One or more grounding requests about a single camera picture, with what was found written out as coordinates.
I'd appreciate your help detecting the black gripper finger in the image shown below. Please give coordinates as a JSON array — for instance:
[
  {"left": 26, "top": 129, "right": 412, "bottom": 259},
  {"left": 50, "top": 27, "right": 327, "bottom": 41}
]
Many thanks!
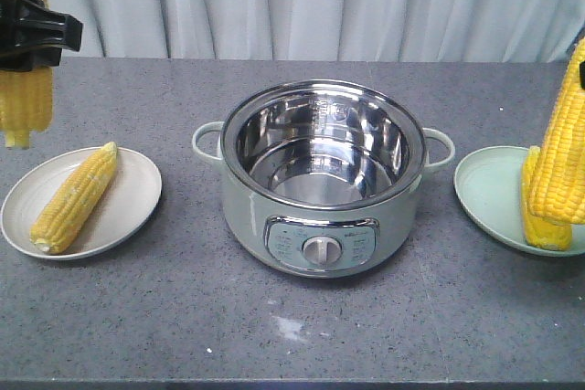
[
  {"left": 579, "top": 60, "right": 585, "bottom": 88},
  {"left": 1, "top": 46, "right": 62, "bottom": 72},
  {"left": 1, "top": 0, "right": 83, "bottom": 58}
]

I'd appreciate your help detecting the bright yellow corn cob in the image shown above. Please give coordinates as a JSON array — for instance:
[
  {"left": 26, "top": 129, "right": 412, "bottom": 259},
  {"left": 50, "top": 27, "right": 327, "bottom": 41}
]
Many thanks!
[{"left": 0, "top": 0, "right": 55, "bottom": 150}]

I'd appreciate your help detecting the orange yellow corn cob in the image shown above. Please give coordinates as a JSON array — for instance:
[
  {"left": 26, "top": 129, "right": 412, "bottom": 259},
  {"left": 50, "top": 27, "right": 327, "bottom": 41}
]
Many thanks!
[{"left": 527, "top": 40, "right": 584, "bottom": 225}]

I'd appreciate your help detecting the pale yellow corn cob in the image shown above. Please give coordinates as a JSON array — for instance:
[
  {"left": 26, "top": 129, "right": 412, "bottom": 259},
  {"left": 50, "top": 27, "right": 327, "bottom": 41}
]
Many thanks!
[{"left": 29, "top": 142, "right": 118, "bottom": 255}]

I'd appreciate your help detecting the light green plate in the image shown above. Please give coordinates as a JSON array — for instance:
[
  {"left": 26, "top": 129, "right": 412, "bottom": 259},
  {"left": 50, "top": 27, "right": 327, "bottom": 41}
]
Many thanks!
[{"left": 453, "top": 145, "right": 584, "bottom": 258}]

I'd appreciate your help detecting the cream white plate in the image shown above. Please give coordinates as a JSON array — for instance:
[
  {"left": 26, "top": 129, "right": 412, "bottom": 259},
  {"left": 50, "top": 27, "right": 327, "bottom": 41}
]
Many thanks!
[{"left": 1, "top": 147, "right": 162, "bottom": 261}]

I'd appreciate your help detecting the white pleated curtain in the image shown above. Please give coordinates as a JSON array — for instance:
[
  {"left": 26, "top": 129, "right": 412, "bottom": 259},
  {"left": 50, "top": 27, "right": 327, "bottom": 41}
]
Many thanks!
[{"left": 49, "top": 0, "right": 584, "bottom": 62}]

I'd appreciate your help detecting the green electric cooking pot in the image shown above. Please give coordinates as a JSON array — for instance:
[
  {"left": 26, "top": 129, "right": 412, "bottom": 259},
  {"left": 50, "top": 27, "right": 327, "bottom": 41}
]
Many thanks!
[{"left": 192, "top": 79, "right": 455, "bottom": 279}]

